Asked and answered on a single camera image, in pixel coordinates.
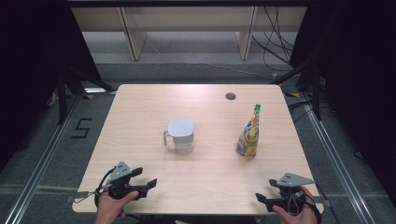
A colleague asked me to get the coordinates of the clear pitcher with grey handle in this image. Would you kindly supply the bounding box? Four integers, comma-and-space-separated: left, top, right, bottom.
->
163, 119, 195, 154

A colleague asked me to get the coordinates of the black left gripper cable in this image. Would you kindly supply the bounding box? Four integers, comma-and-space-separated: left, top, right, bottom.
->
93, 167, 117, 207

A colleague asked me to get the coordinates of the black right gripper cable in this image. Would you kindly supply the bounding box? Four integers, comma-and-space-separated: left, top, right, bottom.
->
287, 191, 323, 224

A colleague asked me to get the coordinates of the beige wooden shelf unit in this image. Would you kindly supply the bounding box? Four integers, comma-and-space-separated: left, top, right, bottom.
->
70, 6, 308, 62

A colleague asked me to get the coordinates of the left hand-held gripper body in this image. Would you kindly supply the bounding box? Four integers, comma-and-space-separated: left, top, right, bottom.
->
106, 161, 148, 201

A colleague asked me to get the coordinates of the yellow pouch with green cap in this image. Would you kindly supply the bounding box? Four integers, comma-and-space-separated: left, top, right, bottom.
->
234, 104, 262, 158

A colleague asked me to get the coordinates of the black metal stand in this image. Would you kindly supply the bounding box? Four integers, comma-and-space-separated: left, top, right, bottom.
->
55, 63, 117, 126
270, 57, 325, 121

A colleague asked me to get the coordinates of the bundle of black cables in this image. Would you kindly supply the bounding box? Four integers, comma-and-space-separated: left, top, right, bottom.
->
251, 6, 296, 73

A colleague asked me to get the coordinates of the person's left hand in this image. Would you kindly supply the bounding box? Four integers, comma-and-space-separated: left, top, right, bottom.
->
94, 189, 140, 224

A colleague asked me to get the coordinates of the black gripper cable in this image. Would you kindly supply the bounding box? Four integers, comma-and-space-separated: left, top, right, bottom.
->
93, 167, 117, 207
287, 191, 323, 224

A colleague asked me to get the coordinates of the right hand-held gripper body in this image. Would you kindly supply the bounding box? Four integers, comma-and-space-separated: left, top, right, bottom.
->
270, 172, 316, 215

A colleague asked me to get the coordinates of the aluminium floor rail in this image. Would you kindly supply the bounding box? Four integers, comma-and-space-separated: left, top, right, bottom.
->
2, 92, 87, 224
298, 92, 379, 224

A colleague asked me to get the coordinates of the person's right hand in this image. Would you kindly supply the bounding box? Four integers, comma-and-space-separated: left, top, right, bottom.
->
272, 186, 319, 224

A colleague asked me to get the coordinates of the yellow black floor tape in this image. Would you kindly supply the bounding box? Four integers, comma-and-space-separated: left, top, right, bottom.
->
272, 72, 301, 99

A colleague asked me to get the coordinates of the dark curtain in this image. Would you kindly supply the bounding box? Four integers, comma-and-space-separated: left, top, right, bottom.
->
0, 0, 105, 174
289, 0, 396, 200

